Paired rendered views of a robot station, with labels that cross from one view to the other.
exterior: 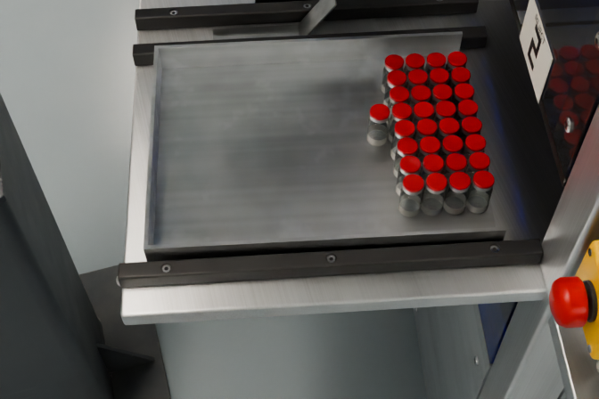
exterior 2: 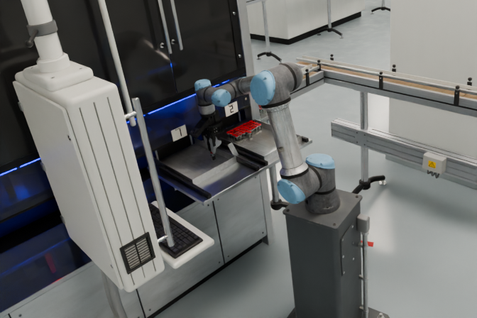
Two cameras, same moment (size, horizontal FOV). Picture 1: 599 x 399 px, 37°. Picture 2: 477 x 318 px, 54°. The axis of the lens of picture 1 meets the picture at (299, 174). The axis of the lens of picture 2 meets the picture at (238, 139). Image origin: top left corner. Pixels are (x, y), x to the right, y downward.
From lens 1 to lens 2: 2.52 m
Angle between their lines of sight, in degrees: 86
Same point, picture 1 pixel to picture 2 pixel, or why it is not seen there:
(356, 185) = (262, 136)
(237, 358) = (272, 299)
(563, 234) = (255, 108)
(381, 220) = (265, 132)
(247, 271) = not seen: hidden behind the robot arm
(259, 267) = not seen: hidden behind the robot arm
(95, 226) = not seen: outside the picture
